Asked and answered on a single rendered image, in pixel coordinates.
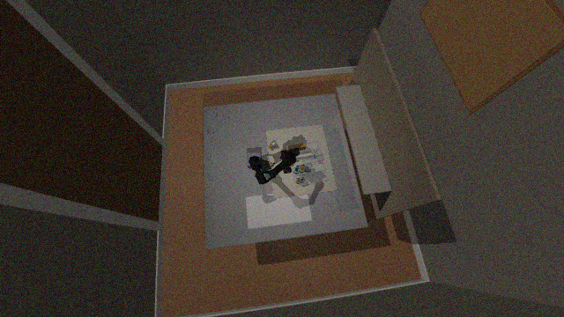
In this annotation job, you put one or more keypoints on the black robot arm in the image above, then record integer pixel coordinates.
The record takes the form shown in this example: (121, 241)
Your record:
(287, 160)

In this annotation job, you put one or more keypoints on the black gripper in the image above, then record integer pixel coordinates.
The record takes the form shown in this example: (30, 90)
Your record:
(287, 169)

